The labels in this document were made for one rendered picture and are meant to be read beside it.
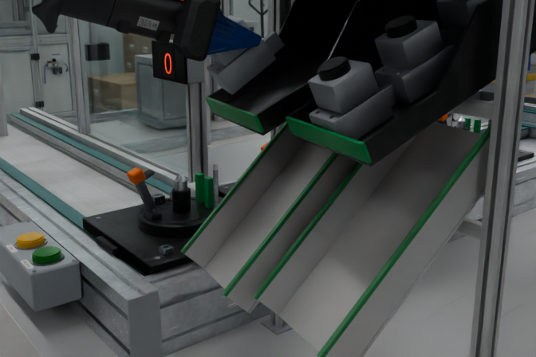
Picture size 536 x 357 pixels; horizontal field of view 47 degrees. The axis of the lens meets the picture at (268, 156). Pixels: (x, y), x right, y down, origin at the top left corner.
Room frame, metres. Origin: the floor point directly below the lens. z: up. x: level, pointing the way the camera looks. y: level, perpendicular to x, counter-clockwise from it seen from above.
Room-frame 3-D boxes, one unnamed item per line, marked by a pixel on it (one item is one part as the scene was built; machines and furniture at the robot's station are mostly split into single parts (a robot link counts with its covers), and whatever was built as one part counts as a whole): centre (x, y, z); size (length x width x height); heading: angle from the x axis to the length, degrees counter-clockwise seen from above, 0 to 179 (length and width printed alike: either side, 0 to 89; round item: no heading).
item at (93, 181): (1.19, 0.31, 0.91); 0.84 x 0.28 x 0.10; 38
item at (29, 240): (0.88, 0.36, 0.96); 0.04 x 0.04 x 0.02
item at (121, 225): (0.94, 0.14, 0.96); 0.24 x 0.24 x 0.02; 38
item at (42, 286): (0.88, 0.36, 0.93); 0.21 x 0.07 x 0.06; 38
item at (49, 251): (0.82, 0.32, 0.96); 0.04 x 0.04 x 0.02
